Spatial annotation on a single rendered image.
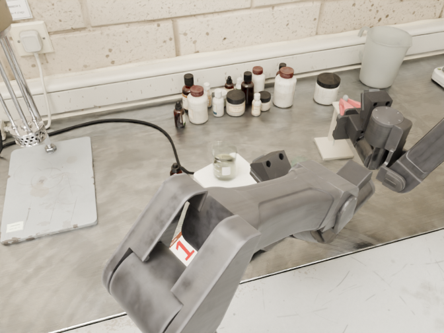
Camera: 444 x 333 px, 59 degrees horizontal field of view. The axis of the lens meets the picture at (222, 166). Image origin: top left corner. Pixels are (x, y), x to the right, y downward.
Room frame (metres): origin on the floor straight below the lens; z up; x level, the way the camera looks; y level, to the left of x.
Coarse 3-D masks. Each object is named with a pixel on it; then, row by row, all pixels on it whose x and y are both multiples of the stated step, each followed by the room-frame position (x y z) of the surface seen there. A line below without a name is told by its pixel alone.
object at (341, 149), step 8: (336, 104) 0.79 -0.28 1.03; (336, 112) 0.79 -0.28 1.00; (328, 136) 0.79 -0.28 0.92; (320, 144) 0.77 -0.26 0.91; (328, 144) 0.77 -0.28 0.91; (336, 144) 0.77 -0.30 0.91; (344, 144) 0.77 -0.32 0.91; (320, 152) 0.74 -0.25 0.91; (328, 152) 0.74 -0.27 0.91; (336, 152) 0.74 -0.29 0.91; (344, 152) 0.74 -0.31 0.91
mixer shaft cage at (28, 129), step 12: (0, 60) 0.63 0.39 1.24; (0, 72) 0.65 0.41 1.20; (0, 96) 0.65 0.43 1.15; (12, 96) 0.63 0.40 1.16; (24, 96) 0.67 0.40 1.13; (12, 120) 0.65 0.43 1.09; (24, 120) 0.63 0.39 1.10; (36, 120) 0.67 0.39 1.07; (12, 132) 0.63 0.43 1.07; (24, 132) 0.63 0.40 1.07; (36, 132) 0.63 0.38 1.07; (24, 144) 0.63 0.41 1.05; (36, 144) 0.63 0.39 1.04
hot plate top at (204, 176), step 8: (240, 160) 0.63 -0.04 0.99; (208, 168) 0.61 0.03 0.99; (240, 168) 0.61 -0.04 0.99; (248, 168) 0.61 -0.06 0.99; (200, 176) 0.58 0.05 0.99; (208, 176) 0.58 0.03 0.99; (240, 176) 0.58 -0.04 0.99; (248, 176) 0.58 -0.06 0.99; (200, 184) 0.57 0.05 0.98; (208, 184) 0.56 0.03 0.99; (216, 184) 0.56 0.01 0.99; (224, 184) 0.56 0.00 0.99; (232, 184) 0.56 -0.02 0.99; (240, 184) 0.56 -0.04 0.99; (248, 184) 0.56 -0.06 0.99
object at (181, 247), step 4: (180, 240) 0.46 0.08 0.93; (184, 240) 0.46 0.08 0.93; (176, 244) 0.45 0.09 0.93; (180, 244) 0.45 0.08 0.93; (184, 244) 0.45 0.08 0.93; (188, 244) 0.46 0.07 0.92; (172, 248) 0.44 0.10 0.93; (176, 248) 0.44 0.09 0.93; (180, 248) 0.44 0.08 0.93; (184, 248) 0.45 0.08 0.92; (188, 248) 0.45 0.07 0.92; (192, 248) 0.45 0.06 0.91; (176, 252) 0.44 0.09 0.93; (180, 252) 0.44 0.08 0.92; (184, 252) 0.44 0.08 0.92; (188, 252) 0.44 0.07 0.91; (192, 252) 0.45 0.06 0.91; (180, 256) 0.43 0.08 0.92; (184, 256) 0.43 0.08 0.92; (188, 256) 0.44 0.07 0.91; (184, 260) 0.43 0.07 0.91
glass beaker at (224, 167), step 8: (216, 144) 0.61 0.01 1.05; (224, 144) 0.61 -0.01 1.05; (232, 144) 0.61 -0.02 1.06; (216, 152) 0.61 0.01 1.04; (224, 152) 0.61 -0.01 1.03; (232, 152) 0.61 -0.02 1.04; (216, 160) 0.57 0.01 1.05; (224, 160) 0.56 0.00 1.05; (232, 160) 0.57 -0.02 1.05; (216, 168) 0.57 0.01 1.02; (224, 168) 0.56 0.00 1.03; (232, 168) 0.57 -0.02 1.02; (216, 176) 0.57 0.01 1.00; (224, 176) 0.56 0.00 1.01; (232, 176) 0.57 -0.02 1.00
